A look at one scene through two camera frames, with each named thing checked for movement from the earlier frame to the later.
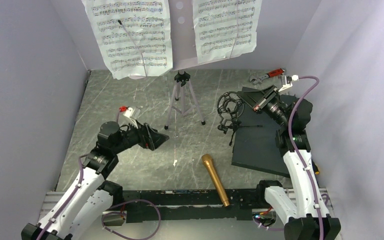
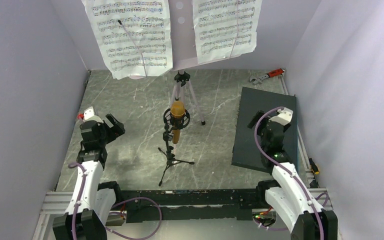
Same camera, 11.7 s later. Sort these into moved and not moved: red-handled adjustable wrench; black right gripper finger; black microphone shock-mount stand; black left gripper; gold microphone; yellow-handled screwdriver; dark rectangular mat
Moved: gold microphone; black left gripper; black right gripper finger; black microphone shock-mount stand
Not moved: dark rectangular mat; yellow-handled screwdriver; red-handled adjustable wrench
